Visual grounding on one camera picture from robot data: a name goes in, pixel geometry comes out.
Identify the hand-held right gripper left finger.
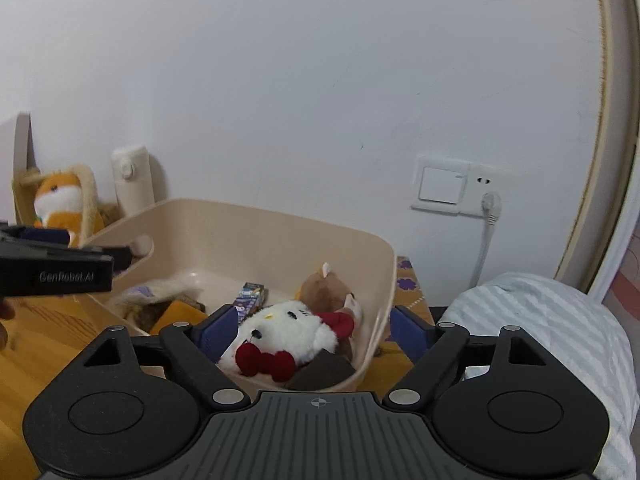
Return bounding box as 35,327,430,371
75,304,251,408

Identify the brown plush toy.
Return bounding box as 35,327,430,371
294,261,362,322

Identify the white plug with cable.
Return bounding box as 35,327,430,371
470,191,503,289

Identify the person's left hand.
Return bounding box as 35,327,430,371
0,297,16,352

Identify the white wall socket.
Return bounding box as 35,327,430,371
462,169,522,221

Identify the yellow flat item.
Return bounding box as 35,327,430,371
149,300,209,337

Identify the orange white hamster plush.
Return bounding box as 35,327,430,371
32,164,106,248

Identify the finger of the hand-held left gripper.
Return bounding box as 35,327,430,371
80,243,134,276
0,224,70,247

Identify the beige plastic storage bin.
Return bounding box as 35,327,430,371
80,197,399,394

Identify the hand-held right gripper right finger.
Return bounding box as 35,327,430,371
382,304,556,408

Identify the small purple box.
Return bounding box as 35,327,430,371
233,281,266,324

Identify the white cat plush toy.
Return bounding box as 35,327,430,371
218,298,364,382

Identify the off-white fluffy cloth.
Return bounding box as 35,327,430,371
106,279,203,313

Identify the light wooden frame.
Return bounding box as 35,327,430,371
551,0,640,297

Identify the yellow floral table mat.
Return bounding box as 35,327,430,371
381,255,437,357

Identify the white light switch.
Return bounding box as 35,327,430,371
411,155,472,215

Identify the striped pale bedding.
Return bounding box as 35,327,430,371
439,272,637,480

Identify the pink patterned surface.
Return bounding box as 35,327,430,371
601,224,640,322

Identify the cream thermos bottle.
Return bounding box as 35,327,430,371
110,144,154,219

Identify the tan cardboard piece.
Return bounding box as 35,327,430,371
12,167,45,227

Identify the brown fuzzy item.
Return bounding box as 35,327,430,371
121,300,207,331

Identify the pale lilac board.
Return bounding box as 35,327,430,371
0,112,34,225

